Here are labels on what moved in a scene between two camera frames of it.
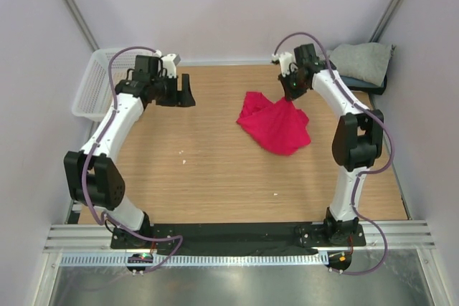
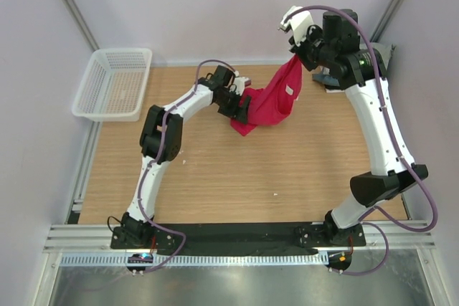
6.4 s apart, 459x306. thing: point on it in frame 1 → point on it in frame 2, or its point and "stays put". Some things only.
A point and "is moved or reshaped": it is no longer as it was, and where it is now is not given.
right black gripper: x=289 y=94 → x=312 y=33
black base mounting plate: x=238 y=236 stays put
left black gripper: x=183 y=98 → x=237 y=113
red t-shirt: x=280 y=127 is moved or reshaped
